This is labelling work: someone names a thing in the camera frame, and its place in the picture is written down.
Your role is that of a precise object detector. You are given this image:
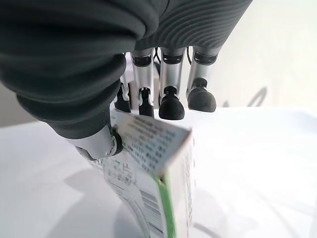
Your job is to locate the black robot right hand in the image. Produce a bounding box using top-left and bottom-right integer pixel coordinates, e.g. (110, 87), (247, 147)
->
(0, 0), (253, 159)

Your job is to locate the small green white medicine box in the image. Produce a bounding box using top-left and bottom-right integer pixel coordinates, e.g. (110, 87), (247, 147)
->
(90, 109), (196, 238)

